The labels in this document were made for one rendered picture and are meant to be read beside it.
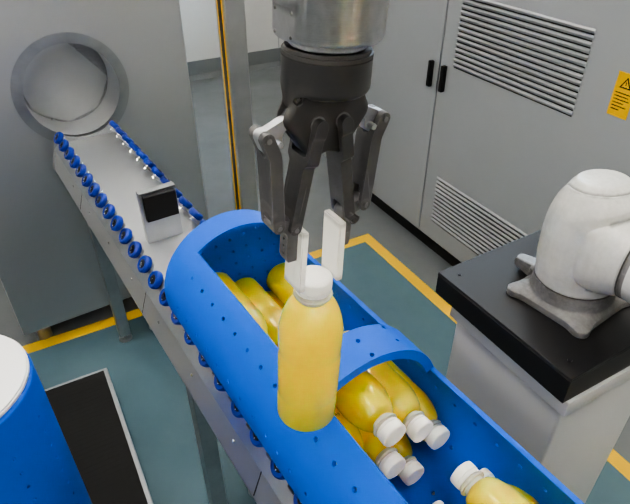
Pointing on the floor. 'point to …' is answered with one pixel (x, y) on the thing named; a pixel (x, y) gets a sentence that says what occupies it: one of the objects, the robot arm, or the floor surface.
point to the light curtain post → (237, 100)
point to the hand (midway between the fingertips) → (315, 252)
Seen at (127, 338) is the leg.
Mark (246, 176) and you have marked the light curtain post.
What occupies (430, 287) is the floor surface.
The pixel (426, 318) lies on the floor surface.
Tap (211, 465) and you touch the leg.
